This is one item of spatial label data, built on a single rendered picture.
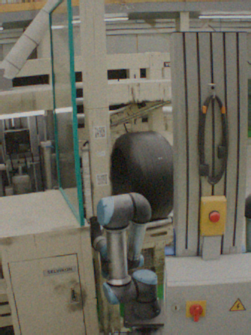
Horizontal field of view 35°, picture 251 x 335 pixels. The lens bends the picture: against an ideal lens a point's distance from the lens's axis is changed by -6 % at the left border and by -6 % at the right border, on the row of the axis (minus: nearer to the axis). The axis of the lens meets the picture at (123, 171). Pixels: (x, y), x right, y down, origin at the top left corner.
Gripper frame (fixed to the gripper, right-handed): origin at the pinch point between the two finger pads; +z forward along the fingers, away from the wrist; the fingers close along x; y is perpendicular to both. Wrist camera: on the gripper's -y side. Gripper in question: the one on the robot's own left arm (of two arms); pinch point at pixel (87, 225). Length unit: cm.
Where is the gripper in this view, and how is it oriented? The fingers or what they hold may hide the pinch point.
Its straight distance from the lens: 227.4
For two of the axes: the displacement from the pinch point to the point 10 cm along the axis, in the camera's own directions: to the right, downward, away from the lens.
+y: -0.8, 9.7, 2.1
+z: -3.9, -2.3, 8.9
